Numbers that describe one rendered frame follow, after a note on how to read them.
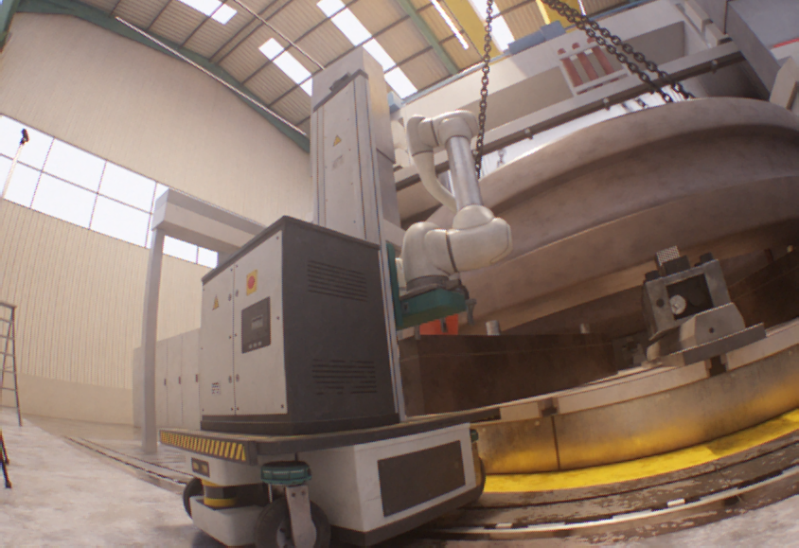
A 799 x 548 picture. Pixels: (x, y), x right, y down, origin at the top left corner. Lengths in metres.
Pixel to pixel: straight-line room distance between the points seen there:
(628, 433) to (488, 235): 0.92
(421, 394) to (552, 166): 1.51
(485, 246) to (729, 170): 1.86
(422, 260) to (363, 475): 0.74
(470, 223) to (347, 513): 0.96
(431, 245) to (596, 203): 1.35
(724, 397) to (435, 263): 1.19
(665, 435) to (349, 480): 1.14
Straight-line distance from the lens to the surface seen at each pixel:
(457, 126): 1.71
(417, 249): 1.36
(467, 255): 1.33
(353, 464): 0.91
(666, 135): 2.54
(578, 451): 1.67
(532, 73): 8.92
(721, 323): 1.46
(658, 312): 1.76
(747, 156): 2.93
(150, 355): 4.19
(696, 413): 1.63
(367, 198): 1.45
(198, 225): 4.58
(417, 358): 1.80
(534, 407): 1.68
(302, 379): 0.91
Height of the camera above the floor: 0.37
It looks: 23 degrees up
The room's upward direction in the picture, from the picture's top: 7 degrees counter-clockwise
